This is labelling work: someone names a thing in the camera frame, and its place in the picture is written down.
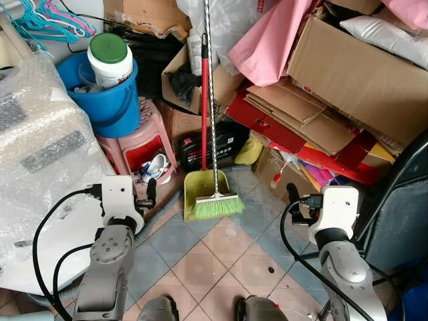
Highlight flattened brown cardboard stack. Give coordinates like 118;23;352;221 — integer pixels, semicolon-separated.
243;76;359;156

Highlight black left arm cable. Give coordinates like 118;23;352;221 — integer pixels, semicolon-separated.
31;185;102;316

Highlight pink clothes hangers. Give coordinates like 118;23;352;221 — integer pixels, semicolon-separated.
39;0;98;38

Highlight black chair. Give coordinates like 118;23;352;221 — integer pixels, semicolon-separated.
353;132;428;276

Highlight blue plastic bucket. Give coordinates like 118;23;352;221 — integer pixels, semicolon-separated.
56;51;142;138

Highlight yellow-green dustpan with red handle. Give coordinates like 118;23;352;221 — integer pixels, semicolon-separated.
182;33;236;222

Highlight grey left robot foot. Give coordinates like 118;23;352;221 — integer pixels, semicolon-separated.
136;295;181;321

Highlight open small cardboard box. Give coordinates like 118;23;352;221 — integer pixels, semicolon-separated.
161;43;245;116

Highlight green broom with striped handle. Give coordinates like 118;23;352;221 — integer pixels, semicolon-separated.
191;0;246;221

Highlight turquoise clothes hangers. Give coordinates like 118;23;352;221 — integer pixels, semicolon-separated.
9;0;81;53

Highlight pink cloth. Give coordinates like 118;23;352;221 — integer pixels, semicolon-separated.
227;0;316;88

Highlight worn brown cardboard box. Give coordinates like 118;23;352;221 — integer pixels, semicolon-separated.
103;0;193;42

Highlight white shoe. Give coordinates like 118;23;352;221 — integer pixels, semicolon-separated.
140;153;172;185

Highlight grey robot foot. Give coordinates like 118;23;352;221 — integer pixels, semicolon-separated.
233;295;290;321
136;295;181;321

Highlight black plastic bag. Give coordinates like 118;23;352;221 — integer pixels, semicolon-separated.
109;25;187;101

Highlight black plastic jug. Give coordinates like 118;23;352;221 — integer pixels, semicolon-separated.
178;122;250;172

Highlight red flat box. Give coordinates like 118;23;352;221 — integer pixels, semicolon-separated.
225;87;383;187

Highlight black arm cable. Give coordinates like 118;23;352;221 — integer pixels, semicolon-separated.
279;199;377;321
31;185;102;316

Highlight white bottle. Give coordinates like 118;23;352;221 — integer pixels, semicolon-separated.
187;33;205;78

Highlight blue cloth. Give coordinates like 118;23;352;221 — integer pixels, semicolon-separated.
387;257;428;321

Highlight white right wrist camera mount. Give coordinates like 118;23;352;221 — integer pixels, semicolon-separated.
317;186;361;245

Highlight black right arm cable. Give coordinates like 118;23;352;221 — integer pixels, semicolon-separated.
279;199;377;321

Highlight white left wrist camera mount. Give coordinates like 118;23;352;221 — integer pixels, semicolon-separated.
100;175;145;233

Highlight grey right robot foot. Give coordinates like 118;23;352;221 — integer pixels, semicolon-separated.
233;295;290;321

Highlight white plastic bag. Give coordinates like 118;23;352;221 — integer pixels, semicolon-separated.
339;15;428;69

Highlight white jar with green lid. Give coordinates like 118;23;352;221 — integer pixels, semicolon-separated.
87;32;135;92

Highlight pink plastic stool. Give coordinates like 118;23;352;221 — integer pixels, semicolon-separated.
96;99;179;196

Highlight bubble-wrapped white appliance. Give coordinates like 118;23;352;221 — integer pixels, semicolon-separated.
0;52;145;296

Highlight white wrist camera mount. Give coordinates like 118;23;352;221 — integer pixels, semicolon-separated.
100;175;145;233
317;186;361;245

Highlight large brown cardboard box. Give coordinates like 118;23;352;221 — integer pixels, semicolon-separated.
287;13;428;146

